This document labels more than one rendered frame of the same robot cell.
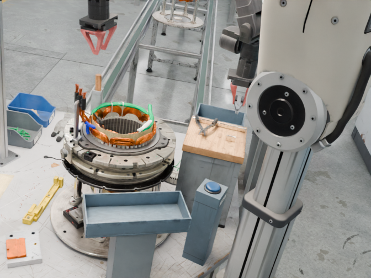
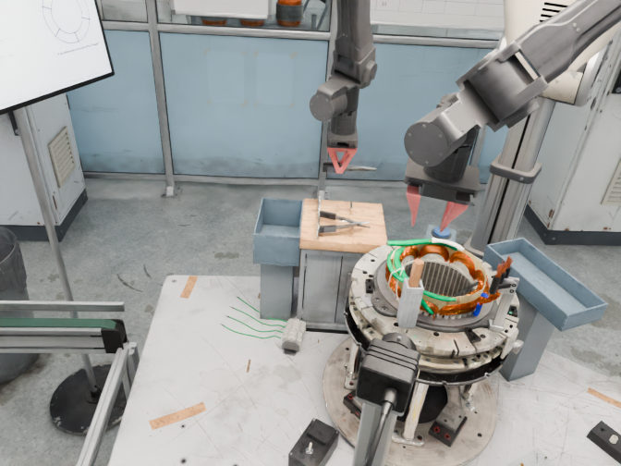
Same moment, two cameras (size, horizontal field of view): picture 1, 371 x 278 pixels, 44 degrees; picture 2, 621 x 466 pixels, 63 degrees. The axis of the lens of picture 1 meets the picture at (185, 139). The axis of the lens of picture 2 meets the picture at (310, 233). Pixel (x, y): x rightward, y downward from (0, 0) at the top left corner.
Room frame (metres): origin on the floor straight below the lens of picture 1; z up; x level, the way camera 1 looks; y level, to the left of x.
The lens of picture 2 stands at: (1.43, 0.93, 1.71)
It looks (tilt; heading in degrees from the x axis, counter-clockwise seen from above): 34 degrees down; 266
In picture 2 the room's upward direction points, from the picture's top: 4 degrees clockwise
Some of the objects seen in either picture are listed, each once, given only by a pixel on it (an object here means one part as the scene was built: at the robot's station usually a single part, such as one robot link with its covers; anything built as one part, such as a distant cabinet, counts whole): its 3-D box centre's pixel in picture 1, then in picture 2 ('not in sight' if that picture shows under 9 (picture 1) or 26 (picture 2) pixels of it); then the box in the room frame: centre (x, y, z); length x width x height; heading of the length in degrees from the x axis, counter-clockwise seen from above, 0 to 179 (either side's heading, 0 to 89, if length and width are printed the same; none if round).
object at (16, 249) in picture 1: (16, 248); not in sight; (0.91, 0.41, 0.80); 0.07 x 0.05 x 0.01; 26
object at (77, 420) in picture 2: not in sight; (96, 396); (2.14, -0.40, 0.01); 0.34 x 0.34 x 0.02
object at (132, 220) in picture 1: (131, 249); (524, 320); (0.86, 0.08, 0.92); 0.25 x 0.11 x 0.28; 110
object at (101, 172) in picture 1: (116, 174); not in sight; (0.99, 0.16, 1.05); 0.09 x 0.04 x 0.01; 86
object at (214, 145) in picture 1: (216, 138); (343, 225); (1.28, -0.10, 1.05); 0.20 x 0.19 x 0.02; 176
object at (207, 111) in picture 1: (213, 148); (278, 263); (1.43, -0.11, 0.92); 0.17 x 0.11 x 0.28; 86
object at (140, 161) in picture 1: (121, 134); (432, 290); (1.13, 0.18, 1.09); 0.32 x 0.32 x 0.01
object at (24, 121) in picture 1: (16, 129); not in sight; (1.48, 0.64, 0.82); 0.16 x 0.14 x 0.07; 91
